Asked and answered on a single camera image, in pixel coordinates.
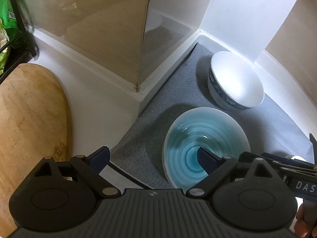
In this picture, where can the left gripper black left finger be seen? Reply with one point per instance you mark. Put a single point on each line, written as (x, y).
(90, 166)

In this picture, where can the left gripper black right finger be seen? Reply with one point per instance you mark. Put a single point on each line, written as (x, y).
(211, 163)

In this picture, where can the turquoise spiral bowl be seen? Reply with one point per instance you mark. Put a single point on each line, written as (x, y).
(199, 127)

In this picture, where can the white bowl blue pattern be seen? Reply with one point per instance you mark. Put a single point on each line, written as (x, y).
(233, 83)

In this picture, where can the person's right hand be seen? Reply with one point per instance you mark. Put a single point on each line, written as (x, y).
(305, 225)

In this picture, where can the grey drying mat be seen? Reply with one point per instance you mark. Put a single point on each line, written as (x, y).
(160, 149)

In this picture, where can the wooden cutting board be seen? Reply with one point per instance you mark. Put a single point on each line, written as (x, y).
(35, 122)

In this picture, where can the yellow green snack packet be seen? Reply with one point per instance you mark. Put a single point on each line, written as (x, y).
(9, 27)

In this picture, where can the black wire rack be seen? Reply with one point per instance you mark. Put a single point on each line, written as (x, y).
(17, 44)

